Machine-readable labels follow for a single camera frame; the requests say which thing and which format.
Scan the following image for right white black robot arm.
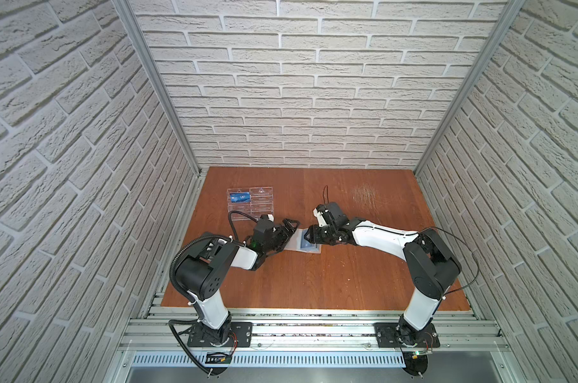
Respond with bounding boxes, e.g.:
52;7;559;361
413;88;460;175
304;219;462;345

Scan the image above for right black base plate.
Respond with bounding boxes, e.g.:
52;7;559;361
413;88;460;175
374;322;441;349

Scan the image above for perforated metal vent strip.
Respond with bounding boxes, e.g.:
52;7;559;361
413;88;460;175
132;351;405;368

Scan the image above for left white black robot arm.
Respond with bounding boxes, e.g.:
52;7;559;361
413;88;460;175
169;215;300;330

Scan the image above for tan leather card holder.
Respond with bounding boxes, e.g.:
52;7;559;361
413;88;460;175
284;228;321;254

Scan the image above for left corner aluminium post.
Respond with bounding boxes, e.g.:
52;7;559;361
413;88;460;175
115;0;202;176

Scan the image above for blue item in box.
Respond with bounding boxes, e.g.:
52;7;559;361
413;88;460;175
229;191;251;204

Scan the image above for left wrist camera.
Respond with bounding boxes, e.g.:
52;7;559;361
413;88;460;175
258;214;275;224

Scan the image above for corner aluminium post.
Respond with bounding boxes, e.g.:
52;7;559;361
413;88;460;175
412;0;527;176
115;0;202;176

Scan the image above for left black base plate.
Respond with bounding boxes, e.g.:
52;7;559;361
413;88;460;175
187;322;253;348

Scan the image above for right thin black cable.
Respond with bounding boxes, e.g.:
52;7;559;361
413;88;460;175
365;222;480;295

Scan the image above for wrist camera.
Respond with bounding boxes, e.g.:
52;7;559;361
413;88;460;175
258;214;275;224
313;202;350;227

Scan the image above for right corner aluminium post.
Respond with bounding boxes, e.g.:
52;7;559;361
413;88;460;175
412;0;527;176

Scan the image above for clear plastic organizer box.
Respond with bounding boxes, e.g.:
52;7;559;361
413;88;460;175
227;187;274;218

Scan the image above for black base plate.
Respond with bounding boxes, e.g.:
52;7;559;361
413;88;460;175
374;322;441;349
187;322;253;348

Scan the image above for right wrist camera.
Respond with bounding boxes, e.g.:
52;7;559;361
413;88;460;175
313;202;350;227

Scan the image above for aluminium rail frame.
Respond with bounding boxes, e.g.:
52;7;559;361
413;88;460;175
104;303;525;382

